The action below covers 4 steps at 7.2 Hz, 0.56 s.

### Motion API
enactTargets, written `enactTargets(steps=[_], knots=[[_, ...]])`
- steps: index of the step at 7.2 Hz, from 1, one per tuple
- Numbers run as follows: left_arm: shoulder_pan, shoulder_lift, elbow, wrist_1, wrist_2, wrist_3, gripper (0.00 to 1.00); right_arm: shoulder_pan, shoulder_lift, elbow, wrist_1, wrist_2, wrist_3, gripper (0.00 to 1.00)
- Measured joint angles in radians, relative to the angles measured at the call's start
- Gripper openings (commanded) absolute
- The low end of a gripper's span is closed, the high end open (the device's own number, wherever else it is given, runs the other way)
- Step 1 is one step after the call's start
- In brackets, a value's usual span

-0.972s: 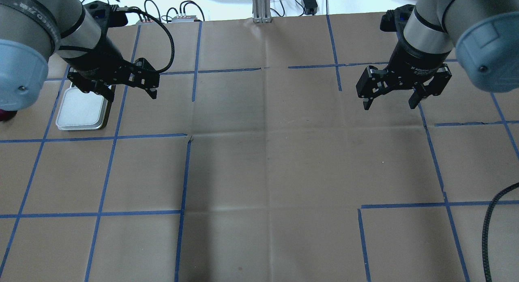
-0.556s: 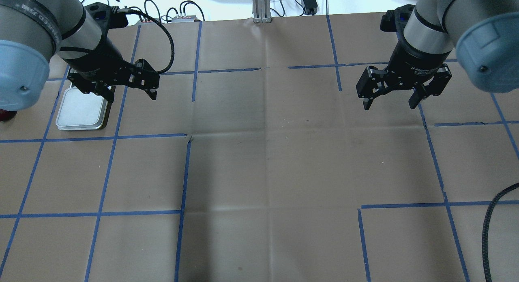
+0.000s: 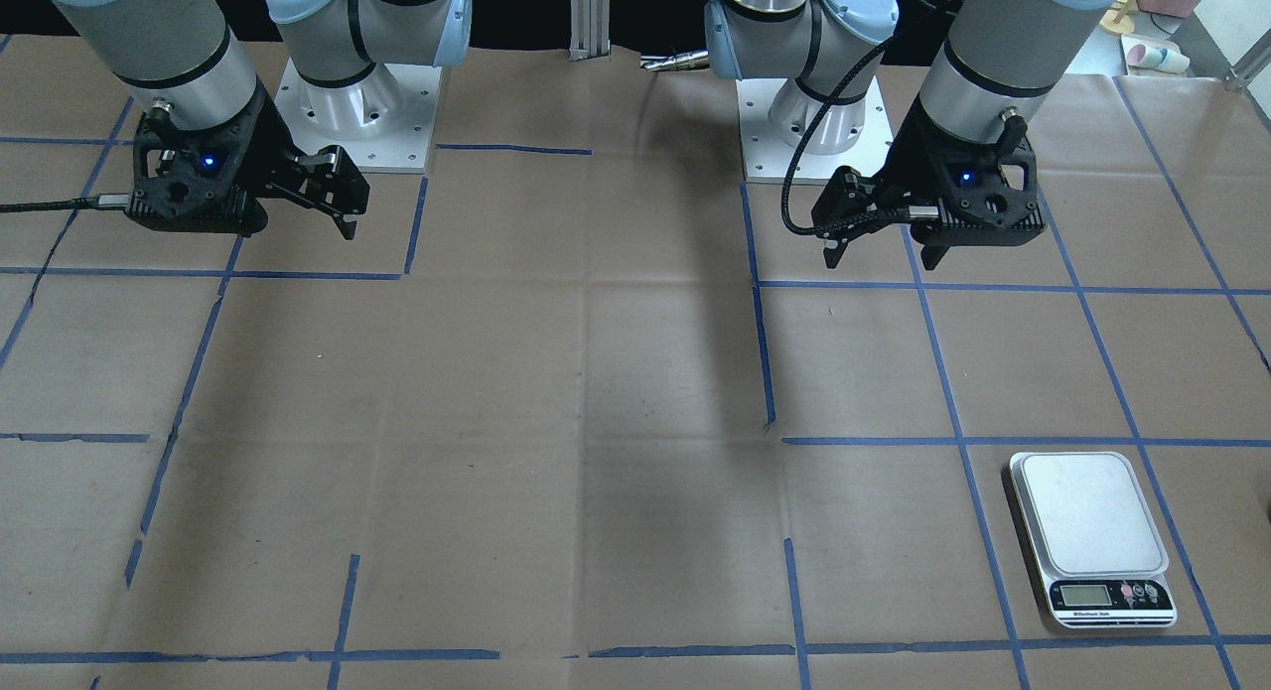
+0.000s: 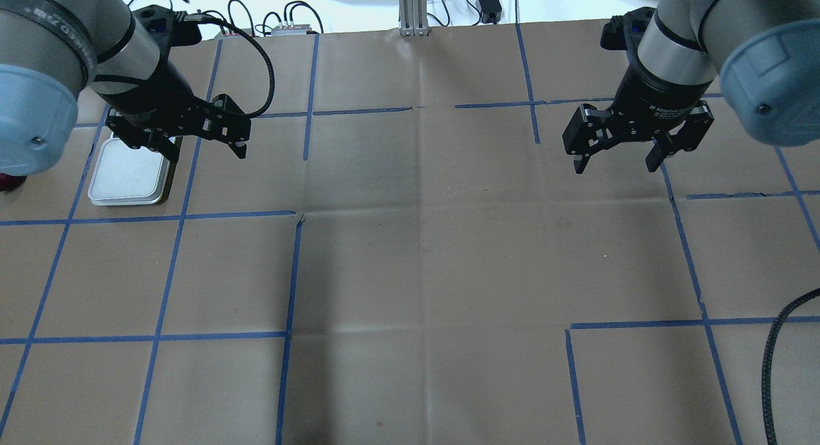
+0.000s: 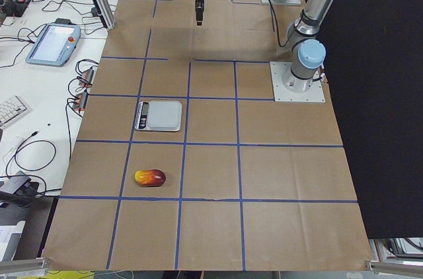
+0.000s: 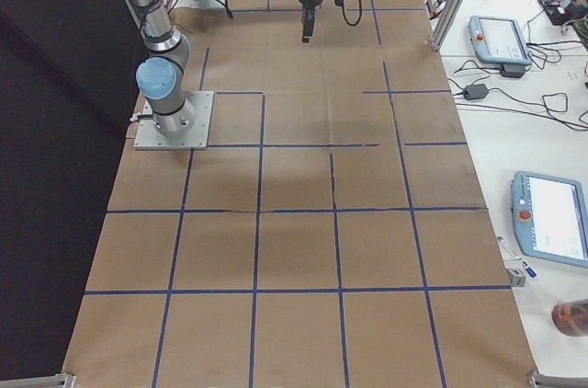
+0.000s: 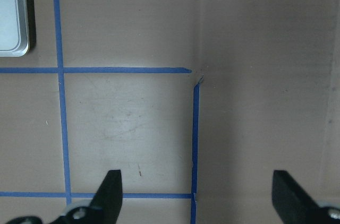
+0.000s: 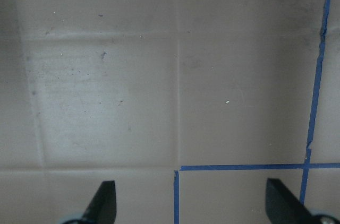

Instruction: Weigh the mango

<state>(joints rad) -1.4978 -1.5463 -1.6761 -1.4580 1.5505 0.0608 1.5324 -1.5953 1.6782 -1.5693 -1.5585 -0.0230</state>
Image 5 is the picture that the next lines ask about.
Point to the red yellow mango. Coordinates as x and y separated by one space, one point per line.
150 178

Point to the silver digital kitchen scale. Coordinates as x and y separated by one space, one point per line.
158 115

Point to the blue teach pendant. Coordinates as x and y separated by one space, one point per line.
55 45

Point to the black power strip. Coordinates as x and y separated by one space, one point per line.
15 8

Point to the brown paper table cover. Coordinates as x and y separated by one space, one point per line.
252 184

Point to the orange black connector box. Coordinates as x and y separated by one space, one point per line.
86 78

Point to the white keyboard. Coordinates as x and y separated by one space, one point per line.
13 109

